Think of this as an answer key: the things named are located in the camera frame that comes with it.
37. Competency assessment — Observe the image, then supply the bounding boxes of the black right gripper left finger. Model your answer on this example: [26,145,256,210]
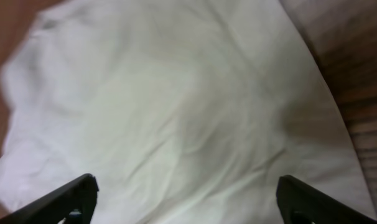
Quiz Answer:
[0,174,99,224]

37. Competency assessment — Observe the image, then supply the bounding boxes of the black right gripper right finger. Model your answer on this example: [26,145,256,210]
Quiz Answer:
[276,175,377,224]

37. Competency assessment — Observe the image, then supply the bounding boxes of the beige khaki shorts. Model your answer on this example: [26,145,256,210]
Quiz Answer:
[0,0,376,223]

